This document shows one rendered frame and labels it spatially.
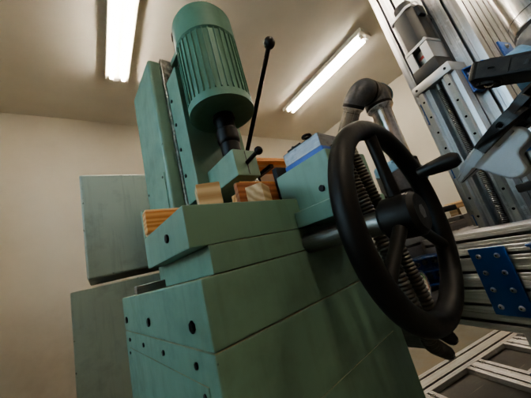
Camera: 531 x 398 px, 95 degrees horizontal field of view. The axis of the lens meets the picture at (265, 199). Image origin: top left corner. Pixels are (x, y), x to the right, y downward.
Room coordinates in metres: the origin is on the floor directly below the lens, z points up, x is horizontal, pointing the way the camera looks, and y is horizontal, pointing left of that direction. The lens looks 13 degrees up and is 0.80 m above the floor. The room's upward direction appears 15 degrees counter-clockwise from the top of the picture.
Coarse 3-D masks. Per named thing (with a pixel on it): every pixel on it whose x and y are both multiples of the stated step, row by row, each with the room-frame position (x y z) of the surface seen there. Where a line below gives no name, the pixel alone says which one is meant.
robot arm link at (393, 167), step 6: (390, 162) 0.92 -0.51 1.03; (390, 168) 0.91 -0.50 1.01; (396, 168) 0.91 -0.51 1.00; (396, 174) 0.91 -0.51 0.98; (402, 174) 0.91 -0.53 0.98; (378, 180) 0.96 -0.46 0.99; (396, 180) 0.91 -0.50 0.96; (402, 180) 0.91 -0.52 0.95; (402, 186) 0.91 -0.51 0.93; (408, 186) 0.91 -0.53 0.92; (384, 192) 0.96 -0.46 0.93
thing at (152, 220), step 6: (168, 210) 0.46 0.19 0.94; (174, 210) 0.46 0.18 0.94; (144, 216) 0.43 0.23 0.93; (150, 216) 0.43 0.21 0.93; (156, 216) 0.44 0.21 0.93; (162, 216) 0.45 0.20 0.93; (168, 216) 0.45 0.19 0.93; (144, 222) 0.44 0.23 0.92; (150, 222) 0.43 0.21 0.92; (156, 222) 0.44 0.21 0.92; (162, 222) 0.45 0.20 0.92; (150, 228) 0.43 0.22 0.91
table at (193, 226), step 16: (192, 208) 0.32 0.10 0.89; (208, 208) 0.34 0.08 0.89; (224, 208) 0.36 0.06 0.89; (240, 208) 0.38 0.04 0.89; (256, 208) 0.40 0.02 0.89; (272, 208) 0.42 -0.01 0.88; (288, 208) 0.45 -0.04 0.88; (320, 208) 0.41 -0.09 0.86; (160, 224) 0.39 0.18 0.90; (176, 224) 0.34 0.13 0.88; (192, 224) 0.32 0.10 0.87; (208, 224) 0.34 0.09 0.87; (224, 224) 0.35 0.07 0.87; (240, 224) 0.37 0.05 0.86; (256, 224) 0.39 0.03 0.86; (272, 224) 0.42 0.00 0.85; (288, 224) 0.44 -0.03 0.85; (304, 224) 0.44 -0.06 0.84; (320, 224) 0.50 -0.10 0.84; (160, 240) 0.40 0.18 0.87; (176, 240) 0.34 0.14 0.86; (192, 240) 0.32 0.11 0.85; (208, 240) 0.33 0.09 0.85; (224, 240) 0.35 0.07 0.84; (160, 256) 0.41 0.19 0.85; (176, 256) 0.37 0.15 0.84
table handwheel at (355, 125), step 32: (352, 128) 0.28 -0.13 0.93; (384, 128) 0.34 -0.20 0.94; (352, 160) 0.26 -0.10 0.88; (384, 160) 0.33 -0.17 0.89; (352, 192) 0.24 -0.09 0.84; (416, 192) 0.42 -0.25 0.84; (352, 224) 0.24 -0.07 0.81; (384, 224) 0.33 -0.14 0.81; (416, 224) 0.31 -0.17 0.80; (448, 224) 0.41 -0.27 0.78; (352, 256) 0.24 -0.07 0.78; (448, 256) 0.40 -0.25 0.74; (384, 288) 0.24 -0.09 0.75; (448, 288) 0.37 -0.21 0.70; (416, 320) 0.26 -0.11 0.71; (448, 320) 0.31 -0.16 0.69
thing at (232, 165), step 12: (228, 156) 0.54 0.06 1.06; (240, 156) 0.54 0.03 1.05; (216, 168) 0.59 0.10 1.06; (228, 168) 0.55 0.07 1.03; (240, 168) 0.54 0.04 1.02; (252, 168) 0.56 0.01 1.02; (216, 180) 0.60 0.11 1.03; (228, 180) 0.56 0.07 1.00; (240, 180) 0.57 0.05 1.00; (252, 180) 0.59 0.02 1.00; (228, 192) 0.64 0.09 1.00
